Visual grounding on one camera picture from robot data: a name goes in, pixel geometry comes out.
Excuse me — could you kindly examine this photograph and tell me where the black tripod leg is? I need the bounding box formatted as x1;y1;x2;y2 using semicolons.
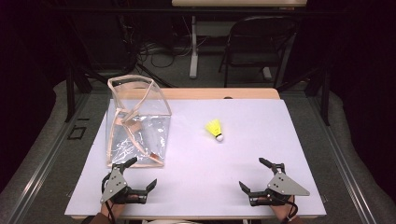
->
135;63;176;89

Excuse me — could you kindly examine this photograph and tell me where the metal floor rail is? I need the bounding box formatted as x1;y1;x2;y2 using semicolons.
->
306;92;379;224
6;92;92;224

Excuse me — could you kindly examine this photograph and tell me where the person's right hand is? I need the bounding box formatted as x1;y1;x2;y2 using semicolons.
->
260;195;296;222

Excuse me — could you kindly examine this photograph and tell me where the person's left hand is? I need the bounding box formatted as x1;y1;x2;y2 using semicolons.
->
100;193;140;220

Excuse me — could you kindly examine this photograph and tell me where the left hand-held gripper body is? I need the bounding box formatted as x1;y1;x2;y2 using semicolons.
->
100;167;148;205

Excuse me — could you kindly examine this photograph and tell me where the wooden table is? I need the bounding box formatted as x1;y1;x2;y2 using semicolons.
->
64;87;327;221

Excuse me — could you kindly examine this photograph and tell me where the transparent bag with beige trim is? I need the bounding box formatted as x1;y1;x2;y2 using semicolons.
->
106;74;173;169

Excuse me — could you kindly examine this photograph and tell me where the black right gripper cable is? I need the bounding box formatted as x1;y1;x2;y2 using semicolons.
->
279;199;300;224

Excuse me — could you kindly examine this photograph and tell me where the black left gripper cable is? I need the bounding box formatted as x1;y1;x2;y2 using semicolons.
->
100;172;117;224

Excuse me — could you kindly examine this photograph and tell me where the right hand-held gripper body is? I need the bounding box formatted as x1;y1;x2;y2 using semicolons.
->
248;172;311;207

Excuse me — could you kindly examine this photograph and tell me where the yellow shuttlecock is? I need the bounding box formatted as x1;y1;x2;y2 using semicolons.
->
205;119;225;143

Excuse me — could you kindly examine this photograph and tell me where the white-legged desk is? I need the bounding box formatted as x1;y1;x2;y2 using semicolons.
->
171;0;308;80

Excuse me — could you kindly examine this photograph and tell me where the white table mat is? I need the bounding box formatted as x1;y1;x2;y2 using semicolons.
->
64;98;327;218

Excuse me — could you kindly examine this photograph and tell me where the bundle of floor cables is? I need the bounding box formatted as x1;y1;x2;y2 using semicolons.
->
135;36;194;69

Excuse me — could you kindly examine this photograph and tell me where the black folding chair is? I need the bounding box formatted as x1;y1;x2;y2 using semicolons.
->
218;15;299;89

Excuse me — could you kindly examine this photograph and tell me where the black stand post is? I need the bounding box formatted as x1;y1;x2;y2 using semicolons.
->
64;63;77;123
321;65;332;127

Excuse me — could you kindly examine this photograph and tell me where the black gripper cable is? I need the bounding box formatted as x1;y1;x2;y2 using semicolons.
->
100;172;117;224
279;199;300;224

